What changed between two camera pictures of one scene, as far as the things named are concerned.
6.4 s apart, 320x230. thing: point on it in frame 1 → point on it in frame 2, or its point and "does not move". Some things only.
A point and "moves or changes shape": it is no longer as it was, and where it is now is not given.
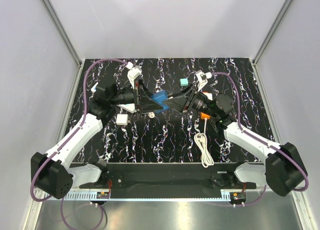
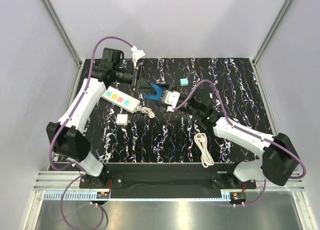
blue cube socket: (158, 97) moves or changes shape
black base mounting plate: (169, 180) does not move
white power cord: (201, 139) does not move
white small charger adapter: (122, 119) does not move
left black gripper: (147, 104) → (144, 84)
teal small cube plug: (184, 82) does not move
